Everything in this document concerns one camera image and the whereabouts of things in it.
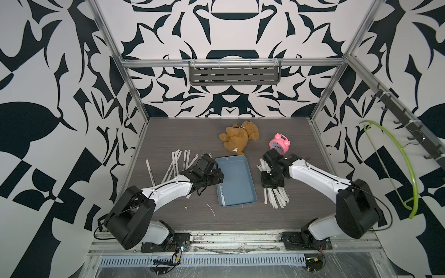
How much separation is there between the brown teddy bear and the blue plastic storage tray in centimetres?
5

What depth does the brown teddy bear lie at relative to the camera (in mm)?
983

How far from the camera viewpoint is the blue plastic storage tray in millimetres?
865
